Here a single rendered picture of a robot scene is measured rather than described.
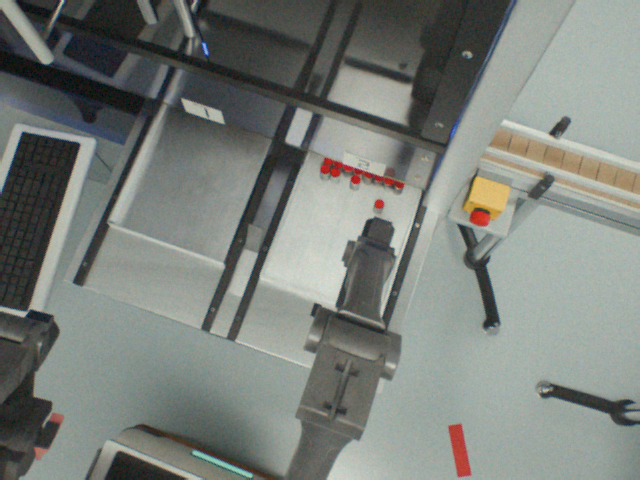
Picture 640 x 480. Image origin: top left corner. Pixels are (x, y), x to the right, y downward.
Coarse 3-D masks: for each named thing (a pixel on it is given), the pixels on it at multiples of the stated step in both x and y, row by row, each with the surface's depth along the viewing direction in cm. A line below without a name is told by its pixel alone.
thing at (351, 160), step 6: (348, 156) 137; (354, 156) 136; (348, 162) 140; (354, 162) 139; (360, 162) 137; (372, 162) 136; (360, 168) 141; (366, 168) 139; (372, 168) 138; (378, 168) 137; (384, 168) 136; (378, 174) 140
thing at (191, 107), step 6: (186, 102) 139; (192, 102) 138; (186, 108) 142; (192, 108) 141; (198, 108) 140; (210, 108) 138; (198, 114) 143; (204, 114) 142; (210, 114) 141; (216, 114) 140; (216, 120) 143; (222, 120) 142
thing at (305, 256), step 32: (320, 160) 153; (320, 192) 151; (352, 192) 151; (384, 192) 151; (416, 192) 151; (288, 224) 149; (320, 224) 149; (352, 224) 149; (288, 256) 147; (320, 256) 148; (288, 288) 146; (320, 288) 146; (384, 288) 146
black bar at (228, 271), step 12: (264, 168) 151; (264, 180) 150; (264, 192) 151; (252, 204) 149; (252, 216) 148; (240, 228) 147; (240, 240) 147; (240, 252) 146; (228, 264) 145; (228, 276) 144; (216, 288) 144; (216, 300) 143; (216, 312) 143; (204, 324) 142
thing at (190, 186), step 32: (160, 128) 155; (192, 128) 155; (224, 128) 155; (160, 160) 153; (192, 160) 153; (224, 160) 153; (256, 160) 153; (128, 192) 151; (160, 192) 151; (192, 192) 151; (224, 192) 151; (128, 224) 149; (160, 224) 149; (192, 224) 149; (224, 224) 149; (224, 256) 144
